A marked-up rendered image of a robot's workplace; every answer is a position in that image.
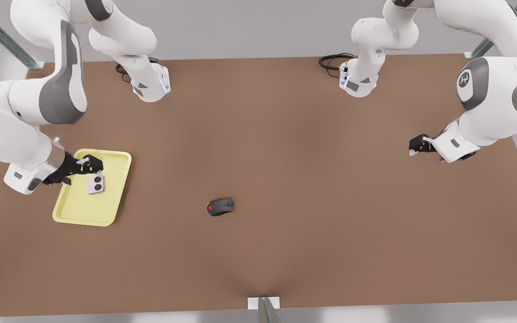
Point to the pink flip phone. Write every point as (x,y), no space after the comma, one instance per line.
(95,185)

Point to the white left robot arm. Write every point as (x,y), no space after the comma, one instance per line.
(487,89)

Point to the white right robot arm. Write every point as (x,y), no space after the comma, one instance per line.
(38,89)

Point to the yellow plastic tray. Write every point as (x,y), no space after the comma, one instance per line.
(93,188)

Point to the black computer mouse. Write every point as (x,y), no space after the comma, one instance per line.
(221,206)

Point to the silver frame post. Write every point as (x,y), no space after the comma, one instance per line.
(265,309)
(2,36)
(496,33)

